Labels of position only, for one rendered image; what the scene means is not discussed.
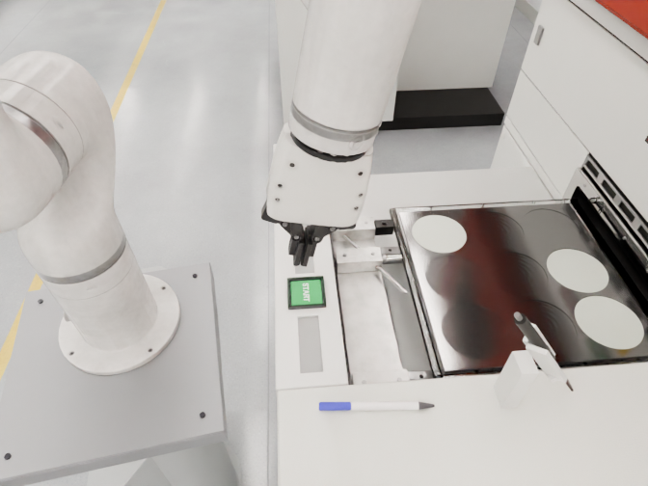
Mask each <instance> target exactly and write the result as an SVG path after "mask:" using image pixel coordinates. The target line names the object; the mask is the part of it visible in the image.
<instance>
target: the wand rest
mask: <svg viewBox="0 0 648 486"><path fill-rule="evenodd" d="M531 324H532V323H531ZM532 326H533V327H534V329H535V330H536V331H537V333H538V334H539V335H540V337H541V338H542V339H543V340H544V341H545V343H546V344H547V345H549V344H548V342H547V341H546V339H545V338H544V336H543V335H542V333H541V332H540V330H539V329H538V328H537V326H536V325H535V324H532ZM523 342H524V344H525V345H526V350H524V351H512V353H511V355H510V357H509V358H508V360H507V362H506V364H505V366H504V368H503V369H502V371H501V373H500V375H499V378H498V379H497V381H496V383H495V385H494V390H495V393H496V396H497V398H498V401H499V405H500V407H501V408H513V407H517V406H518V404H519V403H520V401H521V400H522V398H523V397H524V395H525V394H526V392H527V390H528V389H529V387H530V386H531V384H532V383H533V381H534V380H535V378H536V377H537V375H538V374H539V371H538V369H537V367H536V364H535V362H534V360H535V361H536V362H537V363H538V364H539V366H540V367H541V368H542V370H543V371H544V372H545V374H546V375H547V376H548V377H549V379H550V381H551V382H555V381H558V380H559V381H561V382H564V383H566V381H567V377H566V376H565V374H564V373H563V371H562V370H561V368H560V367H559V366H558V364H557V363H556V361H555V360H554V358H553V357H552V355H551V354H550V352H549V351H548V350H546V349H543V348H540V347H538V346H535V345H532V344H531V343H530V342H529V340H528V339H527V337H526V336H524V338H523ZM549 347H550V345H549ZM550 348H551V347H550ZM551 350H552V348H551ZM552 352H553V354H554V355H555V352H554V351H553V350H552ZM532 358H533V359H534V360H533V359H532Z"/></svg>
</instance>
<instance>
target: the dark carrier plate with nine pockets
mask: <svg viewBox="0 0 648 486"><path fill-rule="evenodd" d="M429 215H440V216H445V217H448V218H450V219H452V220H454V221H456V222H457V223H459V224H460V225H461V226H462V227H463V229H464V230H465V232H466V235H467V239H466V242H465V244H464V245H463V247H462V248H460V249H459V250H457V251H454V252H451V253H436V252H432V251H429V250H427V249H425V248H423V247H422V246H420V244H419V243H418V242H417V241H416V240H415V238H414V236H413V234H412V228H413V225H414V223H415V222H416V221H417V220H418V219H420V218H422V217H425V216H429ZM399 218H400V221H401V225H402V228H403V231H404V234H405V238H406V241H407V245H408V248H409V252H410V255H411V259H412V262H413V265H414V268H415V272H416V275H417V279H418V285H419V288H420V292H421V295H422V299H423V302H424V305H425V308H426V312H427V315H428V319H429V322H430V326H431V329H432V333H433V336H434V339H435V342H436V346H437V349H438V352H439V356H440V359H441V363H442V366H443V370H444V373H447V372H459V371H472V370H485V369H498V368H504V366H505V364H506V362H507V360H508V358H509V357H510V355H511V353H512V351H524V350H527V349H526V345H525V344H524V342H523V338H524V336H525V335H524V334H523V332H522V331H521V330H520V328H519V327H518V326H517V325H516V323H515V322H514V313H515V312H519V313H523V314H524V315H525V316H526V318H527V319H528V320H529V322H530V323H532V324H535V325H536V326H537V328H538V329H539V330H540V332H541V333H542V335H543V336H544V338H545V339H546V341H547V342H548V344H549V345H550V347H551V348H552V350H553V351H554V352H555V361H556V362H557V364H558V365H562V364H574V363H587V362H600V361H613V360H626V359H638V358H648V319H647V317H646V316H645V314H644V313H643V311H642V310H641V308H640V307H639V305H638V304H637V302H636V301H635V299H634V298H633V296H632V295H631V293H630V292H629V290H628V289H627V287H625V285H624V284H623V282H622V281H621V279H620V278H619V276H618V275H617V274H616V272H615V271H614V269H613V268H612V266H611V265H610V263H609V262H608V260H607V258H606V257H605V255H604V254H603V252H602V251H601V250H600V248H599V247H598V245H597V244H596V242H595V241H594V239H593V238H592V236H591V235H590V233H589V232H588V230H587V229H586V227H585V226H584V225H583V223H582V222H581V220H580V218H579V217H578V215H577V214H576V212H575V211H574V209H573V208H572V206H571V205H570V204H569V203H551V204H533V205H515V206H498V207H480V208H463V209H446V210H427V211H410V212H399ZM563 249H571V250H577V251H581V252H584V253H586V254H588V255H590V256H592V257H594V258H596V259H597V260H598V261H600V262H601V263H602V264H603V266H604V267H605V268H606V270H607V273H608V283H607V286H606V287H605V288H604V289H602V290H600V291H597V292H591V293H586V292H579V291H576V290H573V289H570V288H567V287H566V286H564V285H563V284H561V283H559V282H558V281H557V280H556V279H555V278H554V277H553V276H552V275H551V274H550V272H549V270H548V267H547V260H548V257H549V256H550V254H552V253H553V252H555V251H558V250H563ZM590 296H602V297H607V298H610V299H613V300H615V301H617V302H619V303H621V304H623V305H625V306H626V307H627V308H629V309H630V310H631V311H632V312H633V313H634V314H635V315H636V316H637V317H638V319H639V320H640V322H641V324H642V327H643V331H644V336H643V339H642V341H641V343H640V344H639V345H637V346H636V347H633V348H630V349H615V348H610V347H607V346H604V345H603V344H601V343H599V342H597V341H595V340H594V339H592V338H591V337H589V336H588V335H587V334H586V333H585V332H584V331H583V330H582V329H581V327H580V326H579V324H578V322H577V320H576V317H575V307H576V305H577V303H578V302H579V301H580V300H581V299H583V298H586V297H590Z"/></svg>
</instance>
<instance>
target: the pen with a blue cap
mask: <svg viewBox="0 0 648 486"><path fill-rule="evenodd" d="M433 407H435V405H434V404H431V403H425V402H419V401H371V402H351V403H350V402H319V411H350V410H351V411H376V410H422V409H428V408H433Z"/></svg>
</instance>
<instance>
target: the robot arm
mask: <svg viewBox="0 0 648 486"><path fill-rule="evenodd" d="M301 1H302V3H303V4H304V6H305V7H306V9H307V10H308V12H307V18H306V24H305V29H304V35H303V39H302V45H301V51H300V56H299V62H298V67H297V72H296V78H295V84H294V89H293V95H292V100H291V106H290V111H289V117H288V122H287V123H286V124H285V125H284V126H283V130H282V132H281V134H280V137H279V140H278V142H277V144H276V148H275V151H274V155H273V159H272V163H271V167H270V172H269V176H268V180H267V187H266V195H267V200H266V202H265V204H264V206H263V208H262V209H261V219H262V220H264V221H267V222H271V223H274V224H280V226H281V227H282V228H283V229H284V230H286V231H287V232H288V233H289V234H290V240H289V244H288V254H289V255H290V256H293V265H294V266H298V265H300V261H301V265H302V266H305V267H307V265H308V261H309V257H313V256H314V252H315V249H316V245H317V243H320V242H321V241H322V240H323V238H324V237H325V236H326V235H328V234H330V233H332V232H334V231H336V230H351V229H354V228H355V227H356V223H357V221H358V219H359V217H360V215H361V212H362V209H363V206H364V202H365V195H366V191H367V187H368V182H369V177H370V172H371V165H372V156H373V142H374V139H375V136H377V135H378V132H379V127H380V126H381V123H382V118H383V116H384V113H385V110H386V107H387V104H388V101H389V98H390V95H391V92H392V87H393V84H394V81H395V78H396V75H397V73H398V70H399V67H400V64H401V61H402V58H403V55H404V52H405V49H406V46H407V43H408V41H409V38H410V36H411V33H412V30H413V27H414V24H415V21H416V18H417V15H418V12H419V7H420V4H421V1H422V0H301ZM115 172H116V141H115V129H114V124H113V118H112V114H111V111H110V107H109V105H108V102H107V100H106V97H105V95H104V93H103V91H102V90H101V89H100V87H99V86H98V84H97V83H96V81H95V79H94V78H93V77H92V76H91V75H90V74H89V72H88V71H87V70H85V69H84V68H83V67H82V66H81V65H79V64H78V63H77V62H75V61H73V60H72V59H71V58H68V57H66V56H64V55H61V54H58V53H54V52H49V51H30V52H26V53H22V54H20V55H17V56H15V57H13V58H11V59H10V60H8V61H7V62H5V63H4V64H2V65H1V66H0V233H3V232H7V231H11V230H16V231H17V241H18V244H19V247H20V249H21V251H22V253H23V254H24V255H25V257H26V258H27V260H28V261H29V263H30V264H31V266H32V267H33V269H34V270H35V271H36V273H37V274H38V276H39V277H40V279H41V280H42V282H43V283H44V284H45V286H46V287H47V289H48V290H49V291H50V293H51V294H52V296H53V297H54V298H55V300H56V301H57V302H58V304H59V305H60V307H61V308H62V309H63V311H64V317H63V319H62V321H61V325H60V329H59V344H60V348H61V350H62V352H63V354H64V356H65V357H66V358H67V359H68V361H69V362H70V363H71V364H72V365H74V366H75V367H76V368H78V369H80V370H82V371H85V372H87V373H91V374H95V375H113V374H120V373H124V372H127V371H130V370H132V369H135V368H137V367H140V366H142V365H144V364H146V363H147V362H149V361H151V360H152V359H153V358H154V357H156V356H157V355H158V354H160V353H161V352H162V350H163V349H164V348H165V347H166V346H167V345H168V344H169V342H170V341H171V340H172V338H173V337H174V335H175V333H176V330H177V327H178V324H179V320H180V306H179V301H178V300H177V297H176V294H175V292H174V291H173V289H172V288H171V287H170V286H169V285H168V284H167V283H165V282H163V281H162V280H160V279H158V278H155V277H153V276H150V275H145V274H143V272H142V270H141V268H140V266H139V263H138V261H137V259H136V257H135V256H134V253H133V251H132V249H131V247H130V245H129V242H128V240H127V238H126V236H125V233H124V231H123V229H122V225H121V223H120V221H119V219H118V216H117V214H116V212H115V208H114V189H115ZM302 224H309V225H310V226H306V227H305V229H304V227H303V225H302Z"/></svg>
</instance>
